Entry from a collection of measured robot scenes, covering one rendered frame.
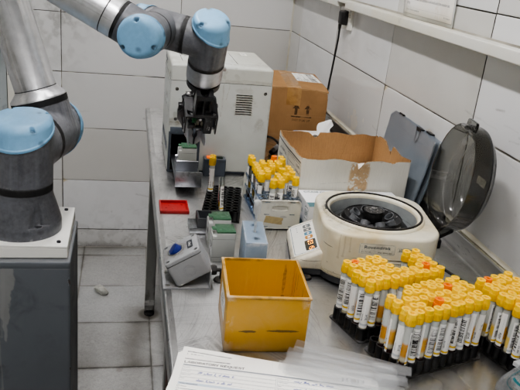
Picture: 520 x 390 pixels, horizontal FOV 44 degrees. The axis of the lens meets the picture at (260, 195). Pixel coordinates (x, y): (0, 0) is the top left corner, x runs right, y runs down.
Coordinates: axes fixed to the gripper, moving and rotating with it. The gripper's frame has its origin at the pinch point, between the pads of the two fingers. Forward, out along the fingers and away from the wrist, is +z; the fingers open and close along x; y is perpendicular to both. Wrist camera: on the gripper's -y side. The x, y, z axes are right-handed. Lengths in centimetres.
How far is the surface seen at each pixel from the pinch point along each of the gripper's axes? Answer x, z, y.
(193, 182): 1.4, 14.3, 1.8
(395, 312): 24, -27, 61
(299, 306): 10, -24, 58
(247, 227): 6.8, -12.0, 34.7
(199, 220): 0.2, 3.0, 22.2
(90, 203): -29, 147, -94
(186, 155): -0.2, 13.1, -5.9
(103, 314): -22, 135, -26
